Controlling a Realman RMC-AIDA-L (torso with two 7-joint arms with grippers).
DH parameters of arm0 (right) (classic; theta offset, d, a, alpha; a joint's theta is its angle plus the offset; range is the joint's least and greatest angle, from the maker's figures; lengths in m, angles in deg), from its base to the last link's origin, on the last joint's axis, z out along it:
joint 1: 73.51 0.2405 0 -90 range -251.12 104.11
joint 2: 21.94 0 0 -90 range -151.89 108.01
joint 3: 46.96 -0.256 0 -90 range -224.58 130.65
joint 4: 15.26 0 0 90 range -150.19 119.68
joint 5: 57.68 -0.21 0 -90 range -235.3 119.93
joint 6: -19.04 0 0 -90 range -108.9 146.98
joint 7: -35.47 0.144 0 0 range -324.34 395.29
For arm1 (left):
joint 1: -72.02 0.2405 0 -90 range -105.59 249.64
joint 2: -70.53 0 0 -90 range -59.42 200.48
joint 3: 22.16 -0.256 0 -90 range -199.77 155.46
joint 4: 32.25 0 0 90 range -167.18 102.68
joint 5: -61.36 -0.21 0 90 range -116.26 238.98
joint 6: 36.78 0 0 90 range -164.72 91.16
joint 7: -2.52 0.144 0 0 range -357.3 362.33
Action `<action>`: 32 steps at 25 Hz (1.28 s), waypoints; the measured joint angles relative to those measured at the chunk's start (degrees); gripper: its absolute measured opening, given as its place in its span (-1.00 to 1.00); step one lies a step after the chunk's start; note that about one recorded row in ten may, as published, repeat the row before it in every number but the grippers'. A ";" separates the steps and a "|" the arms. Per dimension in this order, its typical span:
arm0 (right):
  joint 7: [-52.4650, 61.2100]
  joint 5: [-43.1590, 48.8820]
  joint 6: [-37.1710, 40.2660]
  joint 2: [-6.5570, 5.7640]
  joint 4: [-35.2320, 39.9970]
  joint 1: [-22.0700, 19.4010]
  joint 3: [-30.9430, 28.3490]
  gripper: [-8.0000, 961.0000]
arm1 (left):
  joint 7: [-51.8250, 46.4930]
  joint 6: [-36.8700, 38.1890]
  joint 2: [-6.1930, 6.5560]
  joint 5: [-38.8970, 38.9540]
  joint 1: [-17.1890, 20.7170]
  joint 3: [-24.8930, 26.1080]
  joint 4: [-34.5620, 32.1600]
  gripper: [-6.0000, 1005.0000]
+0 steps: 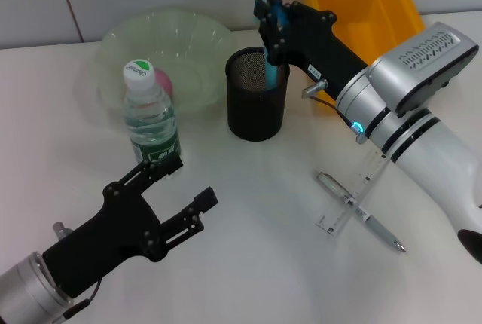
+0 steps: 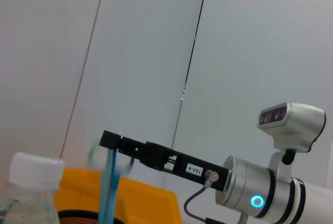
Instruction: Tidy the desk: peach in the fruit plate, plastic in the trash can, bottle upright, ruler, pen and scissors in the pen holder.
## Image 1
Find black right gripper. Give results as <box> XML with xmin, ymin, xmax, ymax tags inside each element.
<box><xmin>255</xmin><ymin>0</ymin><xmax>368</xmax><ymax>101</ymax></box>

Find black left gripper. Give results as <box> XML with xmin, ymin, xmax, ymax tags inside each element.
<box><xmin>41</xmin><ymin>156</ymin><xmax>218</xmax><ymax>301</ymax></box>

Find blue teal scissors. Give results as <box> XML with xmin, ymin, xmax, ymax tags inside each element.
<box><xmin>263</xmin><ymin>0</ymin><xmax>290</xmax><ymax>92</ymax></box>

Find green label water bottle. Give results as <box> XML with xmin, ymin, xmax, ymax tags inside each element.
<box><xmin>123</xmin><ymin>59</ymin><xmax>182</xmax><ymax>167</ymax></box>

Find transparent plastic ruler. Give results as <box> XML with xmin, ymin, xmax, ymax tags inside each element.
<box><xmin>314</xmin><ymin>150</ymin><xmax>389</xmax><ymax>238</ymax></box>

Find black mesh pen holder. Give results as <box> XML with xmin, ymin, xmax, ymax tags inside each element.
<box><xmin>224</xmin><ymin>47</ymin><xmax>291</xmax><ymax>142</ymax></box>

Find green glass fruit bowl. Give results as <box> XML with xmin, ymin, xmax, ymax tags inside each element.
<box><xmin>93</xmin><ymin>9</ymin><xmax>239</xmax><ymax>121</ymax></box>

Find grey clear ballpoint pen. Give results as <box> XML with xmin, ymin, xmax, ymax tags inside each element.
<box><xmin>314</xmin><ymin>169</ymin><xmax>407</xmax><ymax>253</ymax></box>

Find yellow plastic bin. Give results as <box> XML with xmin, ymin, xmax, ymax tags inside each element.
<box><xmin>300</xmin><ymin>0</ymin><xmax>426</xmax><ymax>110</ymax></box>

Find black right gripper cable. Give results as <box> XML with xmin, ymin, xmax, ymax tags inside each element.
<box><xmin>300</xmin><ymin>78</ymin><xmax>367</xmax><ymax>145</ymax></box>

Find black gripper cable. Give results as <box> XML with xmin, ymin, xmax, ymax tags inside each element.
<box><xmin>300</xmin><ymin>78</ymin><xmax>367</xmax><ymax>145</ymax></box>
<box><xmin>52</xmin><ymin>221</ymin><xmax>102</xmax><ymax>321</ymax></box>

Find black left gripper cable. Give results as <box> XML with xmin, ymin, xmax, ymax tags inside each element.
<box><xmin>52</xmin><ymin>221</ymin><xmax>102</xmax><ymax>321</ymax></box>

